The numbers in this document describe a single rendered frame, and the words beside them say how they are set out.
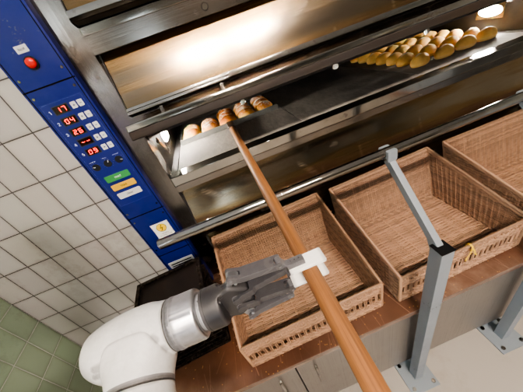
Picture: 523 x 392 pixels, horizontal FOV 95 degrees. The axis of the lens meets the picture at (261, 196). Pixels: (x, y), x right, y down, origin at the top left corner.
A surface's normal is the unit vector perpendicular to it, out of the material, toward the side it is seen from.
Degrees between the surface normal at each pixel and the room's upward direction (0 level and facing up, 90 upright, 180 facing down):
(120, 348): 19
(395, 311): 0
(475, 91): 70
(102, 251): 90
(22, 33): 90
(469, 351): 0
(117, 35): 90
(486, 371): 0
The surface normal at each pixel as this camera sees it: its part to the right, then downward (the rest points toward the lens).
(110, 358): -0.26, -0.51
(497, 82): 0.14, 0.21
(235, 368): -0.29, -0.78
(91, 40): 0.25, 0.51
